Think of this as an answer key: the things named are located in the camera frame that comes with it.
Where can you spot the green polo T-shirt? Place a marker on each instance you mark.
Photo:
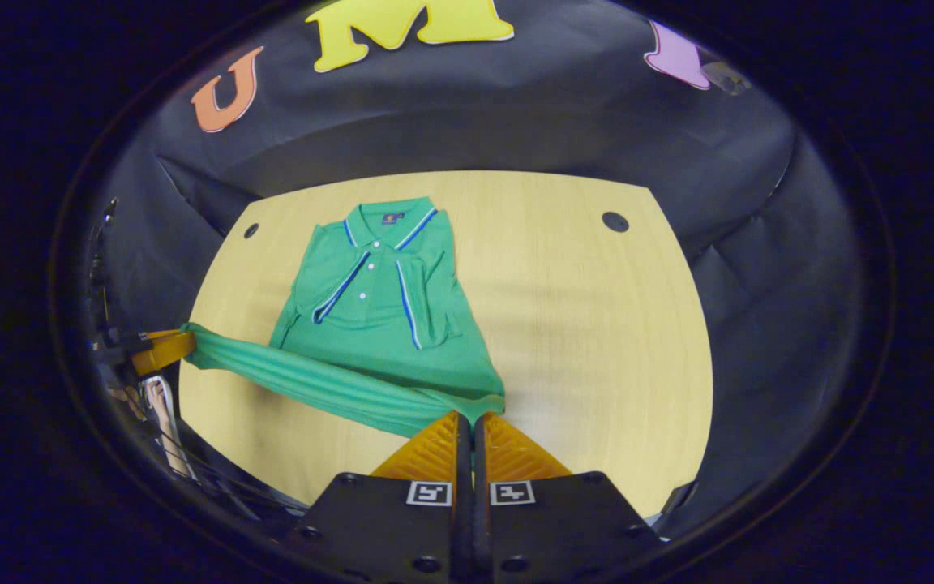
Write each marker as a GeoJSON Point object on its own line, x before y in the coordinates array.
{"type": "Point", "coordinates": [386, 341]}

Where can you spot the black backdrop cloth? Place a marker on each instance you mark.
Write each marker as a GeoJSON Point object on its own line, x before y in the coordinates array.
{"type": "Point", "coordinates": [516, 122]}

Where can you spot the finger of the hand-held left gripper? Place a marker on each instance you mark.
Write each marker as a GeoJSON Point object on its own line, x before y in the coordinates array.
{"type": "Point", "coordinates": [165, 350]}

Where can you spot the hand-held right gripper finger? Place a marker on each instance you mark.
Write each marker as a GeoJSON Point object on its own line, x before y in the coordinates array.
{"type": "Point", "coordinates": [462, 519]}
{"type": "Point", "coordinates": [481, 519]}

